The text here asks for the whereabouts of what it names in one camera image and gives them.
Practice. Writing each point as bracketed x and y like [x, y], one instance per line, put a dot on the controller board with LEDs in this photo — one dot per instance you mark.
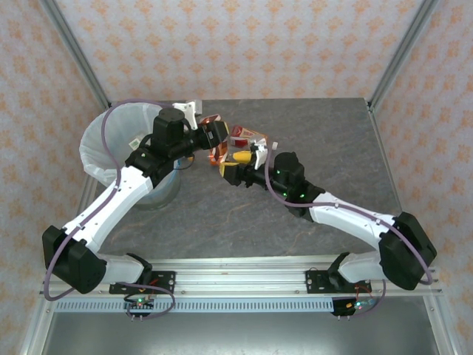
[354, 306]
[139, 304]

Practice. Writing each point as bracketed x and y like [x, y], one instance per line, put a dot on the grey metal base plate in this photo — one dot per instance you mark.
[240, 336]

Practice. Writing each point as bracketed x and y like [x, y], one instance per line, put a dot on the aluminium table edge rail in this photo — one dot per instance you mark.
[37, 325]
[445, 342]

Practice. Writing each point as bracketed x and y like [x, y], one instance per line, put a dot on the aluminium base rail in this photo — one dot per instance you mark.
[240, 277]

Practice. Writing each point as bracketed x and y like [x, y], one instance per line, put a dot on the red gold label bottle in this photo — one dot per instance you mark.
[242, 135]

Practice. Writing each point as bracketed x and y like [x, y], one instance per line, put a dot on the aluminium frame post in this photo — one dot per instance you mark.
[403, 51]
[70, 48]

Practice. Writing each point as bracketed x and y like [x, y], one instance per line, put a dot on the red label bottle red cap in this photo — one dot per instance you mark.
[211, 120]

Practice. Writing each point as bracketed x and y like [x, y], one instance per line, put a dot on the white lined trash bin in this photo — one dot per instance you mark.
[125, 125]

